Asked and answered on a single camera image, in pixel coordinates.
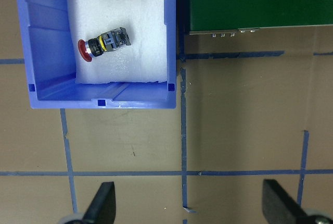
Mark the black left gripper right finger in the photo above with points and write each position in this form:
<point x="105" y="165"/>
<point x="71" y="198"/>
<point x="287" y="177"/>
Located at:
<point x="278" y="206"/>

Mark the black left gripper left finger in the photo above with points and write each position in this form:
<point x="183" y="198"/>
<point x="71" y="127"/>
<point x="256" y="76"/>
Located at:
<point x="103" y="206"/>

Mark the red push button switch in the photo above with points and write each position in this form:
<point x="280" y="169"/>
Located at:
<point x="109" y="41"/>

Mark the white foam pad left bin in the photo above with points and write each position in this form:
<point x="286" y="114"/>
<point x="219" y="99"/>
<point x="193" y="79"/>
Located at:
<point x="144" y="60"/>

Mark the green conveyor belt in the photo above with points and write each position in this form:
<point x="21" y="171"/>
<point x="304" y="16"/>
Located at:
<point x="223" y="15"/>

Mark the blue left plastic bin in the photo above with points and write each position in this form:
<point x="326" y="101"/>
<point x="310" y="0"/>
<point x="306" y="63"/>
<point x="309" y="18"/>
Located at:
<point x="51" y="67"/>

